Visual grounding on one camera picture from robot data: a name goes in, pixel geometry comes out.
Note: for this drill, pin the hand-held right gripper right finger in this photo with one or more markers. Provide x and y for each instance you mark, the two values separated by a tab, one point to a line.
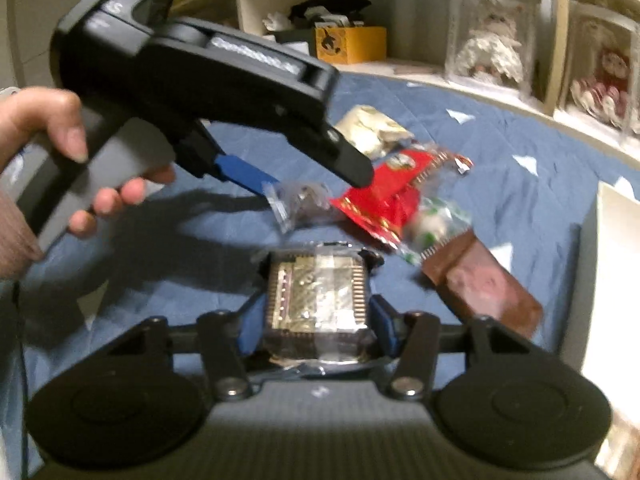
382	325

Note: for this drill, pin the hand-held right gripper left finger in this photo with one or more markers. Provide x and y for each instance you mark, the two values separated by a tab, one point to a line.
250	322

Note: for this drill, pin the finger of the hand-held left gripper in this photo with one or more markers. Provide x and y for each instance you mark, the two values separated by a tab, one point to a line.
350	160
245	172

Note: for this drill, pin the cream snack packet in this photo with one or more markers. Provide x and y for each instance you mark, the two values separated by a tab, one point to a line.
372	127

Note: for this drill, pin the red snack packet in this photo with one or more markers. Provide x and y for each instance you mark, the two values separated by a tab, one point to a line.
385	195

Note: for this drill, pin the clear dark candy packet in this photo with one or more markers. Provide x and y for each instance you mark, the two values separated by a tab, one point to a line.
300	200

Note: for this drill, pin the foil chocolate clear packet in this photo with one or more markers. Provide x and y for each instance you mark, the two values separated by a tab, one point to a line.
317	300

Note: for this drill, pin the brown snack packet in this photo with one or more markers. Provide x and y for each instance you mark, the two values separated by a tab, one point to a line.
480	285

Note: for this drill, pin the green white candy packet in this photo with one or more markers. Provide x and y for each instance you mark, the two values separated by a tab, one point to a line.
435	222

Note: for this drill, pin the white cardboard tray box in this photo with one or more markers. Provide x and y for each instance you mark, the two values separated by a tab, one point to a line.
615	260

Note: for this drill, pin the person's left hand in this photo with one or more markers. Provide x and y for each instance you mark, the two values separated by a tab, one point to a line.
55	110

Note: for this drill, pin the wooden shelf unit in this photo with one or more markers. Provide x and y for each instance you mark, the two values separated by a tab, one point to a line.
255	5

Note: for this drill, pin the white tissue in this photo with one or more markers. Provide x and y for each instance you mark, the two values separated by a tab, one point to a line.
277	21

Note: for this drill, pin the dark storage box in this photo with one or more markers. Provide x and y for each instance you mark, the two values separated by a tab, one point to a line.
292	37

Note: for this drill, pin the yellow box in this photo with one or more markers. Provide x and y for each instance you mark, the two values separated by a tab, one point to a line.
350	45

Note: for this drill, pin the black cloth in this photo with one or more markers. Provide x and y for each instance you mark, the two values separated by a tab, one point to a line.
330	7

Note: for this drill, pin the blue triangle print quilt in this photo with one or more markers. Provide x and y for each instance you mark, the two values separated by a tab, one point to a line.
500	200

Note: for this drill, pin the white doll display dome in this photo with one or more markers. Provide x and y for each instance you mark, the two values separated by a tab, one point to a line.
487	40

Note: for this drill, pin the pink doll display dome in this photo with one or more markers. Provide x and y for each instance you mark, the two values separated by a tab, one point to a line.
600	75

